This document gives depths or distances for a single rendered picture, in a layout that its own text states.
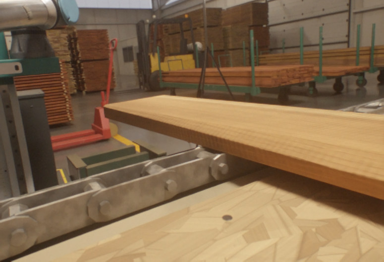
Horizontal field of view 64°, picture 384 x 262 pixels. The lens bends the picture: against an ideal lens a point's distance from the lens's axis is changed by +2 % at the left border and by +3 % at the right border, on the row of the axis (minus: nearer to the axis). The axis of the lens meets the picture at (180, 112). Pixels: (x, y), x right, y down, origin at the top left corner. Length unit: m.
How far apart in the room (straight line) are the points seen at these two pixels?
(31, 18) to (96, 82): 10.06
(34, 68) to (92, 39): 9.87
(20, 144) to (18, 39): 0.45
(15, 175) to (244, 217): 1.30
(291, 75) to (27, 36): 4.14
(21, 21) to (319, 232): 0.95
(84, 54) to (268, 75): 7.64
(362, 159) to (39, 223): 0.26
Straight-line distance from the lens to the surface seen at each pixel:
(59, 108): 5.24
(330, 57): 7.85
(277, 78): 4.69
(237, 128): 0.34
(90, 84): 10.98
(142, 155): 2.38
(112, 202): 0.29
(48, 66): 1.22
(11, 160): 1.46
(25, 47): 1.23
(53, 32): 10.95
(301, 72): 5.08
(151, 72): 9.34
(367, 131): 0.33
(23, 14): 1.04
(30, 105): 1.58
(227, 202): 0.28
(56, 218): 0.29
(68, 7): 1.16
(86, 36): 11.09
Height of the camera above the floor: 0.96
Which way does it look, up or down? 10 degrees down
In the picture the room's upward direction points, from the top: 5 degrees counter-clockwise
